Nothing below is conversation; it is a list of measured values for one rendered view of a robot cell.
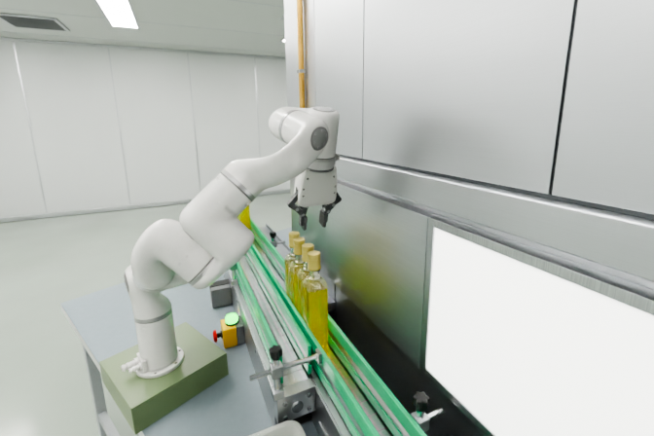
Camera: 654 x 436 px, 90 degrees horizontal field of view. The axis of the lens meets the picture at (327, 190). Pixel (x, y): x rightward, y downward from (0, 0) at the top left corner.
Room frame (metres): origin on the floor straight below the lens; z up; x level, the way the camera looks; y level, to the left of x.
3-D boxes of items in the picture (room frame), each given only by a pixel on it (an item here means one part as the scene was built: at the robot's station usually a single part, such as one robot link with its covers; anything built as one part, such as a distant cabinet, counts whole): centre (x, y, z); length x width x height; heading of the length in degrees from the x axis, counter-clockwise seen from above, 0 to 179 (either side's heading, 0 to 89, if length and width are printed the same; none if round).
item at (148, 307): (0.84, 0.49, 1.06); 0.13 x 0.10 x 0.16; 125
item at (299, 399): (0.66, 0.08, 0.85); 0.09 x 0.04 x 0.07; 115
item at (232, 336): (1.01, 0.34, 0.79); 0.07 x 0.07 x 0.07; 25
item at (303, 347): (1.50, 0.41, 0.93); 1.75 x 0.01 x 0.08; 25
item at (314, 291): (0.81, 0.04, 0.99); 0.06 x 0.06 x 0.21; 24
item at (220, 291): (1.27, 0.45, 0.79); 0.08 x 0.08 x 0.08; 25
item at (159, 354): (0.82, 0.50, 0.90); 0.16 x 0.13 x 0.15; 134
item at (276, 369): (0.65, 0.10, 0.95); 0.17 x 0.03 x 0.12; 115
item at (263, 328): (1.47, 0.48, 0.93); 1.75 x 0.01 x 0.08; 25
